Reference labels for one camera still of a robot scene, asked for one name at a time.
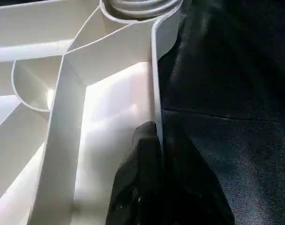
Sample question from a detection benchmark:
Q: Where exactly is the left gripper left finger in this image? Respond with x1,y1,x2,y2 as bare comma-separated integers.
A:
105,121,163,225

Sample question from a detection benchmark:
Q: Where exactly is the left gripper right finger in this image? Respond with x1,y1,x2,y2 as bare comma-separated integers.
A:
161,123,236,225

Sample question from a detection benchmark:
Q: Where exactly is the white plastic table top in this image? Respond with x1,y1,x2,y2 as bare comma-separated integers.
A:
0,0,185,225

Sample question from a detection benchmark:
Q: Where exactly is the white plastic table leg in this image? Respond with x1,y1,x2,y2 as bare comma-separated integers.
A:
107,0,175,18

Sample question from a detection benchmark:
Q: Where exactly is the black work mat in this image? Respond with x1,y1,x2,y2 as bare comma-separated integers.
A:
156,0,285,225

